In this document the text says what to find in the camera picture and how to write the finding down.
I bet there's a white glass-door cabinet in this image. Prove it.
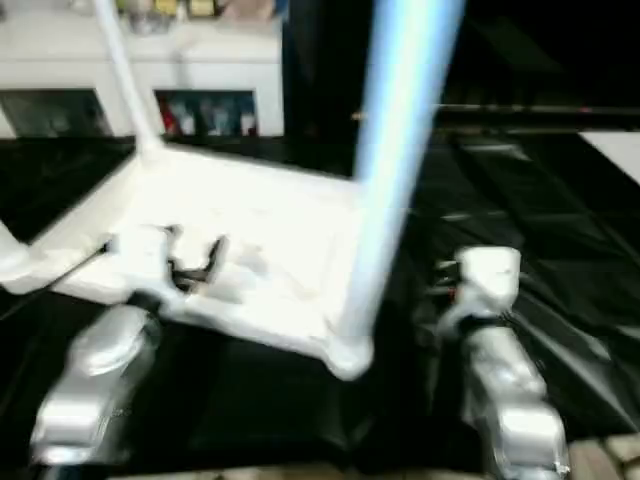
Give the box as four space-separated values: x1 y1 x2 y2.
0 0 286 139

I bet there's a white flat box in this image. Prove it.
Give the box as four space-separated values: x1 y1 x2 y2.
579 129 640 191

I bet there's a large black case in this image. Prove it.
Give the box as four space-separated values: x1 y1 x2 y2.
282 0 640 116

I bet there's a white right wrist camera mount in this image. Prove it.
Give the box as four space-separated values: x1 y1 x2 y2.
442 244 521 326

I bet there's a white plastic table top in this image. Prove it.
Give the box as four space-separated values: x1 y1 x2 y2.
0 134 376 381

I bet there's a long grey metal bar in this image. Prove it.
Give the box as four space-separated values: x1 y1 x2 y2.
434 102 640 116

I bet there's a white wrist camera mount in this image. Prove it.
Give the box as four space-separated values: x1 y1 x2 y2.
107 224 174 301
442 244 521 326

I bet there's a black work mat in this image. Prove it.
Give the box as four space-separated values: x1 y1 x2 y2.
0 124 640 451

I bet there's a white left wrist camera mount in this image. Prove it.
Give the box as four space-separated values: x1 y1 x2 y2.
107 224 174 301

